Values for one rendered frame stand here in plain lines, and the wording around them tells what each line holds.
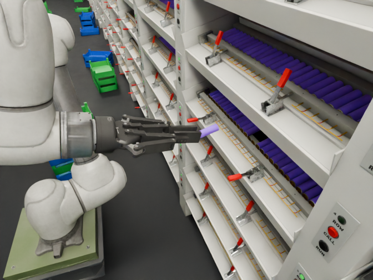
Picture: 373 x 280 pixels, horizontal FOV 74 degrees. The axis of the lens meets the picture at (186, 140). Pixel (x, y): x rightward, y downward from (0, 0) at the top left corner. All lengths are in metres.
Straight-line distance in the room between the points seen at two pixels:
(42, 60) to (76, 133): 0.13
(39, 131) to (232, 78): 0.44
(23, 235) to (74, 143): 0.89
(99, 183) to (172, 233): 0.55
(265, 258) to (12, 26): 0.73
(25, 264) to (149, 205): 0.66
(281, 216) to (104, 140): 0.41
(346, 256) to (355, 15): 0.35
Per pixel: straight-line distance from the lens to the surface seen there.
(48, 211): 1.05
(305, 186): 0.63
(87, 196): 1.08
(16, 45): 0.41
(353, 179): 0.41
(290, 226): 0.60
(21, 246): 1.30
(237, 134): 0.73
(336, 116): 0.49
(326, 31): 0.41
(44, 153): 0.49
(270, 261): 0.77
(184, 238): 1.41
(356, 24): 0.38
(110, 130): 0.49
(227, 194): 0.87
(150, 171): 1.71
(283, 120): 0.52
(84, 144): 0.48
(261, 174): 0.66
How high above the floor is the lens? 1.23
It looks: 39 degrees down
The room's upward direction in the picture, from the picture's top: straight up
